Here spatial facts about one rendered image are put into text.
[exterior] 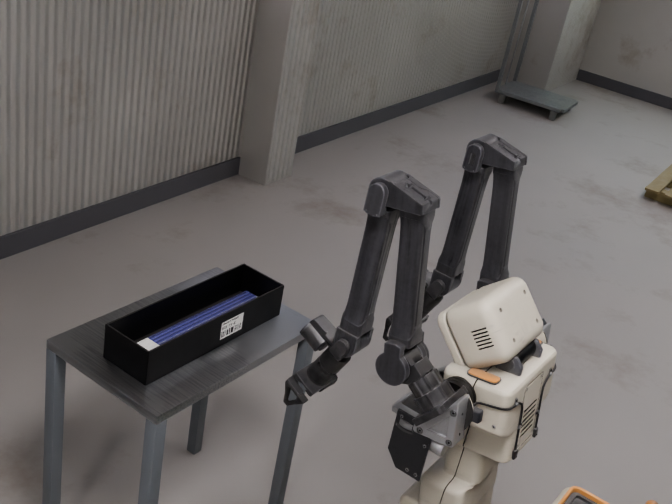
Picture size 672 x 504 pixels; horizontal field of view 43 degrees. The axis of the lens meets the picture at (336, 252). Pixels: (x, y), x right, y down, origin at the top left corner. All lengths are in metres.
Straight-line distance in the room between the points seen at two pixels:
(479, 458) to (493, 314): 0.39
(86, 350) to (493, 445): 1.17
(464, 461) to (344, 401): 1.73
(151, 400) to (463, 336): 0.89
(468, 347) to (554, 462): 1.97
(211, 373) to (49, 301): 1.87
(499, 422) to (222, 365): 0.91
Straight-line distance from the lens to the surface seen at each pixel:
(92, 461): 3.37
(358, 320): 1.88
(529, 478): 3.71
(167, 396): 2.38
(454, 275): 2.24
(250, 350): 2.59
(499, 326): 1.88
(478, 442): 2.05
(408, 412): 2.07
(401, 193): 1.71
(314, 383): 2.03
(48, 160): 4.55
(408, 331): 1.82
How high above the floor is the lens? 2.27
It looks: 27 degrees down
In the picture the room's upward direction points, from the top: 11 degrees clockwise
